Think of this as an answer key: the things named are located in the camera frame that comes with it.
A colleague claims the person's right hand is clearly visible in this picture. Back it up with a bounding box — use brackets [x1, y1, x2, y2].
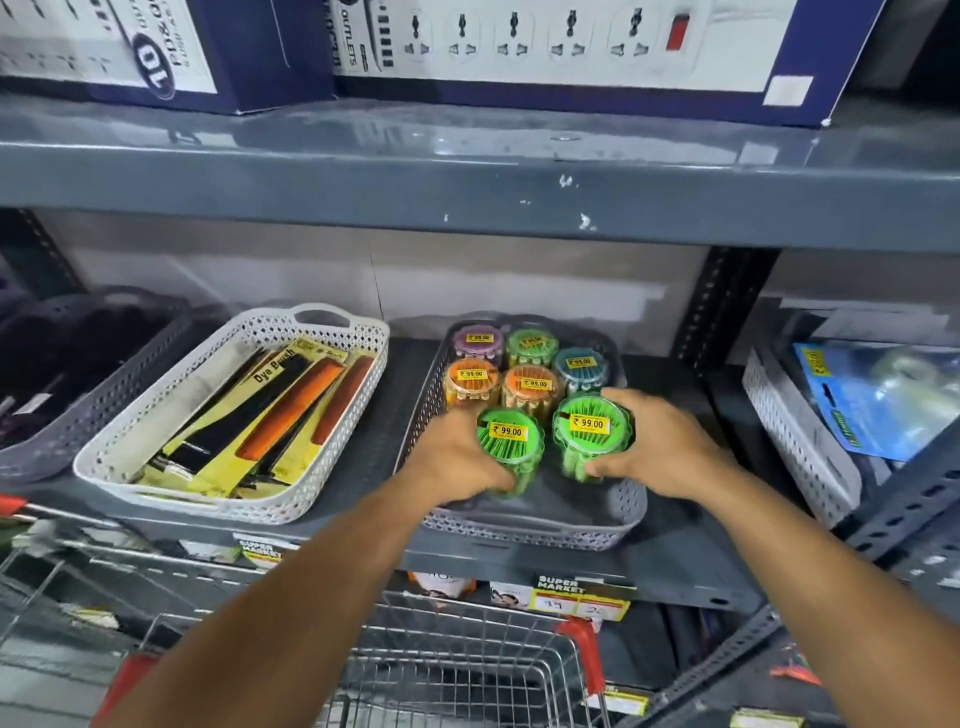
[583, 387, 742, 505]

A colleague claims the person's left hand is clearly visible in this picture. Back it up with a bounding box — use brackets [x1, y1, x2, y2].
[396, 407, 520, 513]

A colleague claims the green lid jar of sticks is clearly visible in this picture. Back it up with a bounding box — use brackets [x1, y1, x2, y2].
[475, 406, 547, 501]
[506, 327, 561, 370]
[552, 394, 636, 486]

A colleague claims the person's right forearm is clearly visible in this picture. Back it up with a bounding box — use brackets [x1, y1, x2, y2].
[702, 454, 960, 728]

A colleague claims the person's left forearm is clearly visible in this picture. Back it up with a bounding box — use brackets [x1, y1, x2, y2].
[96, 471, 430, 728]

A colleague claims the grey perforated plastic basket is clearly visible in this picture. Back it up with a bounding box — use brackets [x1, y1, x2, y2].
[394, 312, 649, 553]

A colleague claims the teal lid jar of sticks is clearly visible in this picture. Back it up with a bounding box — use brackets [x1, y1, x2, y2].
[553, 346, 611, 399]

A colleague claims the orange lid jar of sticks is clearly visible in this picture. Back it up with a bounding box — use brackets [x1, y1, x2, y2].
[443, 357, 503, 414]
[501, 364, 564, 426]

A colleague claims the dark grey metal shelf board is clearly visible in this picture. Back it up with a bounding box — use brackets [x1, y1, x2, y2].
[0, 336, 768, 618]

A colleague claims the yellow black shelf price label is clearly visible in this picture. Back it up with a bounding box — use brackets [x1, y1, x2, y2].
[231, 531, 303, 573]
[528, 574, 633, 624]

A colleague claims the purple lid jar of sticks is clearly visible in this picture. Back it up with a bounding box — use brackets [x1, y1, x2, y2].
[452, 323, 506, 369]

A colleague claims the brown dye brush yellow packet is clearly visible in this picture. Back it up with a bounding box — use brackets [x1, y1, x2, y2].
[264, 352, 376, 489]

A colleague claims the white perforated basket with packets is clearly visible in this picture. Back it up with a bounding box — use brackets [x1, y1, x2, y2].
[741, 343, 865, 531]

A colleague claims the black perforated shelf upright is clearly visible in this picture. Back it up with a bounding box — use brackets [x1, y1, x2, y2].
[669, 246, 783, 370]

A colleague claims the orange dye brush yellow packet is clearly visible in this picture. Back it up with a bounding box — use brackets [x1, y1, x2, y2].
[187, 342, 354, 499]

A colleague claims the black dye brush yellow packet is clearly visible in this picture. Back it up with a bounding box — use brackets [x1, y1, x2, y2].
[138, 339, 316, 485]

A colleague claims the blue blister packet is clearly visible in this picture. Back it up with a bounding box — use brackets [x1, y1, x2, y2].
[792, 340, 960, 463]

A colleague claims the white perforated plastic basket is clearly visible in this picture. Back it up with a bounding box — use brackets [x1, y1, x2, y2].
[72, 302, 391, 527]

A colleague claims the dark grey perforated basket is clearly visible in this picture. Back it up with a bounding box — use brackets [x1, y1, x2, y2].
[0, 288, 198, 484]

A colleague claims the large power strip box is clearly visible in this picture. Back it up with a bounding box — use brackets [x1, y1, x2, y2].
[328, 0, 891, 129]

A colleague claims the blue white power strip box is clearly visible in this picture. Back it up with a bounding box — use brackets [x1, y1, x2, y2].
[0, 0, 336, 116]

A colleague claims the wire shopping cart red handle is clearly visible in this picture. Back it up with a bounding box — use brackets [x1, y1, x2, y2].
[0, 493, 610, 728]

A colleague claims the grey slotted angle rail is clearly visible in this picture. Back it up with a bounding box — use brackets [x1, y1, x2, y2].
[831, 424, 960, 573]

